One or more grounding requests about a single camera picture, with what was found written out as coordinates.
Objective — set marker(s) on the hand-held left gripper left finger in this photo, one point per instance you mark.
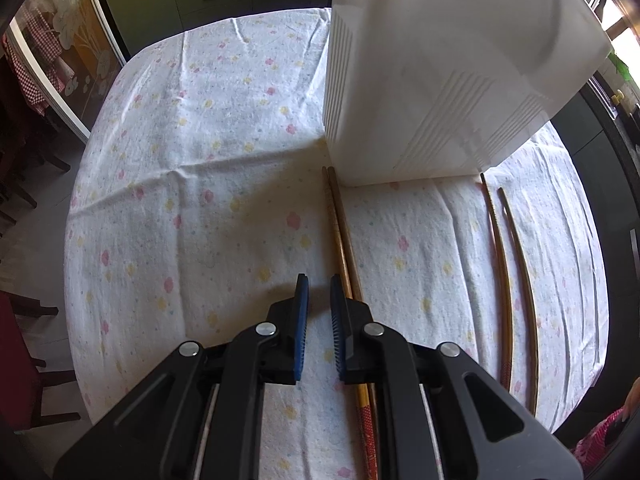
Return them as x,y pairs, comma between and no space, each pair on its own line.
301,325

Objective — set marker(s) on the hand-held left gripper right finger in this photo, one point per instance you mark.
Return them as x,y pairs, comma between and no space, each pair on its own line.
338,330

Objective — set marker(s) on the wooden chopstick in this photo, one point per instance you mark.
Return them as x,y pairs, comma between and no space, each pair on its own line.
344,227
527,290
336,227

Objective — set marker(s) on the dark patterned chopstick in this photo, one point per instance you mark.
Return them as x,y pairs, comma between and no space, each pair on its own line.
500,260

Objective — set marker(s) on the white plastic utensil holder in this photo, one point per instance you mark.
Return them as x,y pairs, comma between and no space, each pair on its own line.
425,85

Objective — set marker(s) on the person's right forearm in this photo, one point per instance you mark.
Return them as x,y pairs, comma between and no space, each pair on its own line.
631,400

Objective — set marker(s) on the white floral tablecloth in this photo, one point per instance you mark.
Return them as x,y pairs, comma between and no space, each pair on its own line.
200,185

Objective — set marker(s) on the person's pink checkered apron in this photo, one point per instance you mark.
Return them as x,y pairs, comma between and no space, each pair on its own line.
605,437

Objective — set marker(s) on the dark red chair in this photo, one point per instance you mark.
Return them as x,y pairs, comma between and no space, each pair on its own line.
15,360

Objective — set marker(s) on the dark wooden chair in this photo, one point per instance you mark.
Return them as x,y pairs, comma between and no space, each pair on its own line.
30,155

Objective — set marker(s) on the sliding glass door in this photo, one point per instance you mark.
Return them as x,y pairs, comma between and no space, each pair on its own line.
75,60

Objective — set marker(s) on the small yellow plastic item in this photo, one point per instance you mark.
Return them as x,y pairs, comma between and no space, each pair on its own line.
619,96

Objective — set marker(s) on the red checkered hanging apron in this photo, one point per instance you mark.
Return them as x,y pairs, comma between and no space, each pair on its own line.
30,70

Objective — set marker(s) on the green plastic basin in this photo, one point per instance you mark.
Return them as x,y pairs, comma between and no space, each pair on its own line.
621,66

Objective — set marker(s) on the kitchen window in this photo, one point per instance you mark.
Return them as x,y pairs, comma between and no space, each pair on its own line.
625,35

